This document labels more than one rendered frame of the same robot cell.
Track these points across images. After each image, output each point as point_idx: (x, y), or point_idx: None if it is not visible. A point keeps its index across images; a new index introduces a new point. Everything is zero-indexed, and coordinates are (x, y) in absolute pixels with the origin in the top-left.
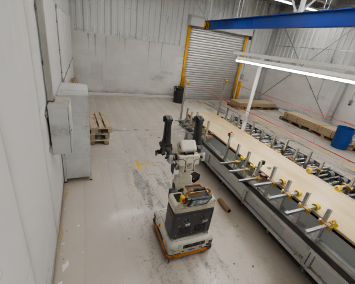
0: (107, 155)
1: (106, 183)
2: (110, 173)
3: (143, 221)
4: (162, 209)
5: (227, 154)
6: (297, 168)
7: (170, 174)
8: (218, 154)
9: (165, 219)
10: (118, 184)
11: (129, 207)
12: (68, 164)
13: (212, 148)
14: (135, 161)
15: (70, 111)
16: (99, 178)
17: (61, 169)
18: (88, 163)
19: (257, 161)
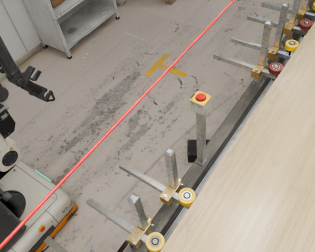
0: (141, 25)
1: (75, 74)
2: (99, 61)
3: (27, 162)
4: (19, 165)
5: (202, 154)
6: None
7: (176, 115)
8: (214, 138)
9: None
10: (83, 84)
11: (45, 128)
12: (36, 22)
13: (237, 112)
14: (162, 56)
15: None
16: (78, 62)
17: (20, 28)
18: (56, 31)
19: (204, 247)
